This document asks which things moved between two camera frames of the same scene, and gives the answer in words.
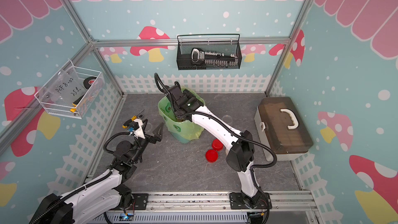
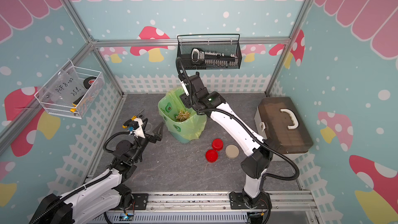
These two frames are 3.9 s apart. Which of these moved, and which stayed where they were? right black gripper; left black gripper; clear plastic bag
Moved: right black gripper
Stayed: clear plastic bag; left black gripper
